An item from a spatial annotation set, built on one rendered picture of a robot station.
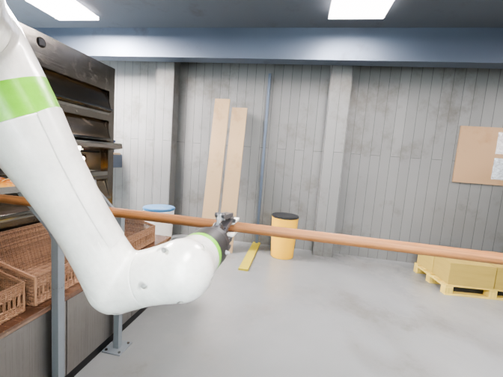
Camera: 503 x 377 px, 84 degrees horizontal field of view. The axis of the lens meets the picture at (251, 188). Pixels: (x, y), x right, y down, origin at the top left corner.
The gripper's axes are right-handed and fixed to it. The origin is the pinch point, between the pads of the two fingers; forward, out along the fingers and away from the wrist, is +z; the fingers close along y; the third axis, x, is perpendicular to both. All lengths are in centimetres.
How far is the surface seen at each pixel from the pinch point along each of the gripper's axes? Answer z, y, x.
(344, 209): 364, 44, 91
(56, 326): 36, 72, -96
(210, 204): 310, 50, -108
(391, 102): 362, -120, 139
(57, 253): 35, 33, -95
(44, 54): 84, -79, -155
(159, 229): 283, 89, -173
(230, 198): 314, 38, -80
